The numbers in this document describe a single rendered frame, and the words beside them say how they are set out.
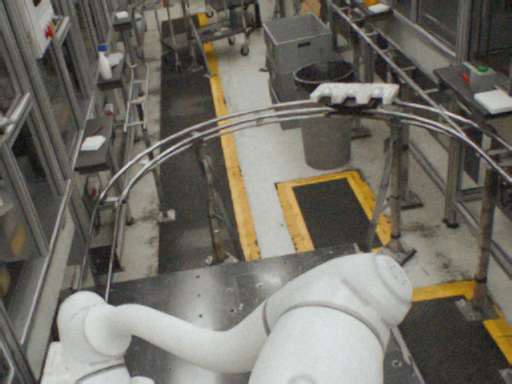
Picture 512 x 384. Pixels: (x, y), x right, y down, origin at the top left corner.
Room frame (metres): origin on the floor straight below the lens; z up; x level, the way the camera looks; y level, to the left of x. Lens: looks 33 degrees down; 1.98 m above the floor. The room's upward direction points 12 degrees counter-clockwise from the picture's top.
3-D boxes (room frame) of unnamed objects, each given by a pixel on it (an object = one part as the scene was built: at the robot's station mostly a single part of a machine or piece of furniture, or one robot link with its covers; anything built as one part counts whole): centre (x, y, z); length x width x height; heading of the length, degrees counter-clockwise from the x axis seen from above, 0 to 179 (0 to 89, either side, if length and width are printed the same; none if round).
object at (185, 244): (5.47, -0.27, 0.01); 5.85 x 0.59 x 0.01; 176
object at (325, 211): (2.95, -0.84, 0.01); 1.00 x 0.55 x 0.01; 176
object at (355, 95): (2.63, -0.87, 0.84); 0.37 x 0.14 x 0.10; 54
